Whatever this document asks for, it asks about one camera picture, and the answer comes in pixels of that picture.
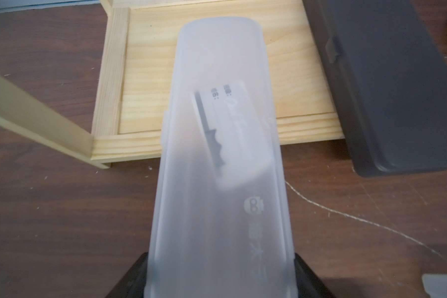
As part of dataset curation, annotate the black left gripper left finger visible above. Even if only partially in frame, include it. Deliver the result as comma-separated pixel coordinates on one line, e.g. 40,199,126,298
106,252,149,298

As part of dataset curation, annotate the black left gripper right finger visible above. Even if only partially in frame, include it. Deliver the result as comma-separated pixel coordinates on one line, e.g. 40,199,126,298
294,253,335,298

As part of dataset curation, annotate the translucent rounded pencil case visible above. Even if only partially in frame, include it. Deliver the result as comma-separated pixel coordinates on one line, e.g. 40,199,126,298
144,16,298,298

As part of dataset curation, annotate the frosted pencil case with barcode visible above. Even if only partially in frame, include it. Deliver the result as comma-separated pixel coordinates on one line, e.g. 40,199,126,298
422,274,447,298

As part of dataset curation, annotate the dark grey pencil case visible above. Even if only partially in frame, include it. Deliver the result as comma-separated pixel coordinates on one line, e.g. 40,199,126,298
304,1,447,177

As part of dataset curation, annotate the light wooden shelf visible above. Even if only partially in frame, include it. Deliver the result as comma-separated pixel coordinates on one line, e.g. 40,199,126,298
0,1,343,169

